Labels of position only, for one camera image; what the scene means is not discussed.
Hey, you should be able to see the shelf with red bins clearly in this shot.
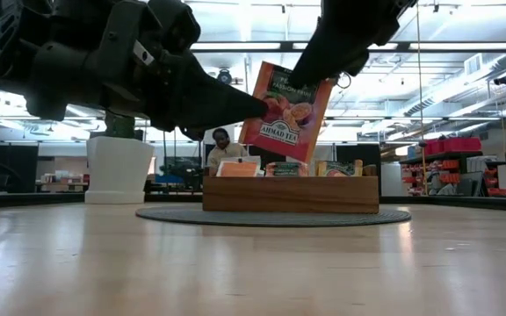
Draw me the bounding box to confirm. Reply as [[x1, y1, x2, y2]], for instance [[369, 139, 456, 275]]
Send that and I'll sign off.
[[400, 137, 506, 198]]

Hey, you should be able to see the black round ceiling fixture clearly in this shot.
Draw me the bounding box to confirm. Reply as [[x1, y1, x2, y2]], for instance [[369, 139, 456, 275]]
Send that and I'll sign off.
[[215, 68, 235, 87]]

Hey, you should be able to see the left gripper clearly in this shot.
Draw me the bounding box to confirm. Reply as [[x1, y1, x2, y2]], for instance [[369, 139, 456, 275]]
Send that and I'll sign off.
[[94, 0, 270, 133]]

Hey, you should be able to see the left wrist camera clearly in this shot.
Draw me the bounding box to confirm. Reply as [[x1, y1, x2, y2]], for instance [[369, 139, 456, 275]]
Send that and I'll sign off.
[[147, 0, 202, 56]]

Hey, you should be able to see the white plant pot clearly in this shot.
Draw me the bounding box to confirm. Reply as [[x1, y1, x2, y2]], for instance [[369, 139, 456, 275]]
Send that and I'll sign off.
[[84, 135, 155, 205]]

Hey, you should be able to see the hanging black cable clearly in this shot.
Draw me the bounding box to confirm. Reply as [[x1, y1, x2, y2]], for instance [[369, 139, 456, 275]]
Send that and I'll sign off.
[[160, 131, 169, 175]]

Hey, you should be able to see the white panel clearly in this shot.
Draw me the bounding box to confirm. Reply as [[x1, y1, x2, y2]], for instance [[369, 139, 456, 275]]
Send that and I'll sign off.
[[312, 144, 337, 163]]

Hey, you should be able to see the person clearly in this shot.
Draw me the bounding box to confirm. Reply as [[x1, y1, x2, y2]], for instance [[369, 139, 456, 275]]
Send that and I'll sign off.
[[206, 126, 249, 176]]

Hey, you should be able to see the round grey mat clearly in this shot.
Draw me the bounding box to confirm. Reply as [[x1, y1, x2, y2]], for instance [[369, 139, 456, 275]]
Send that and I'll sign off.
[[134, 205, 412, 228]]

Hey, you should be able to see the green cactus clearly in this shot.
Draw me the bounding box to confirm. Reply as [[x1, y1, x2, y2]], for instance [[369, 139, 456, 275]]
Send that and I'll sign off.
[[105, 111, 136, 140]]

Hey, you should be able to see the black overhead light bar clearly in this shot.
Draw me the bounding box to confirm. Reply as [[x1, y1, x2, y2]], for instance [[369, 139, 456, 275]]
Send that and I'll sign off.
[[189, 40, 506, 54]]

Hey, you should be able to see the thin hanging cable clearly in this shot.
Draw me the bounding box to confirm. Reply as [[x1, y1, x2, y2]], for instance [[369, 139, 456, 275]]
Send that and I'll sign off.
[[415, 4, 424, 146]]

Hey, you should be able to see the black aluminium rig frame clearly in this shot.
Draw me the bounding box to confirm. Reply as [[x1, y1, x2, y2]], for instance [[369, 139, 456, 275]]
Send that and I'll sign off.
[[0, 189, 506, 214]]

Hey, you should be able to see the white barrel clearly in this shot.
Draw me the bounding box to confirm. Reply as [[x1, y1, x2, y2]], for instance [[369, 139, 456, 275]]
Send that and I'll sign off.
[[381, 161, 407, 198]]

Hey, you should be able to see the background desk with clutter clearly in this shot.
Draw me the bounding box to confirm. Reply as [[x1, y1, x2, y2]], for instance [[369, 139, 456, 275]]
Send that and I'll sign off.
[[37, 169, 90, 193]]

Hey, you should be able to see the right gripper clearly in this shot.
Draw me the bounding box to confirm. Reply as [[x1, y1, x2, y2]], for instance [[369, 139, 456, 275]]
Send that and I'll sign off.
[[288, 0, 416, 89]]

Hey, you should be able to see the wooden tea organizer box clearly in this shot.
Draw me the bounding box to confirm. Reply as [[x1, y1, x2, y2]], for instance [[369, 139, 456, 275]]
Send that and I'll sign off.
[[201, 160, 380, 215]]

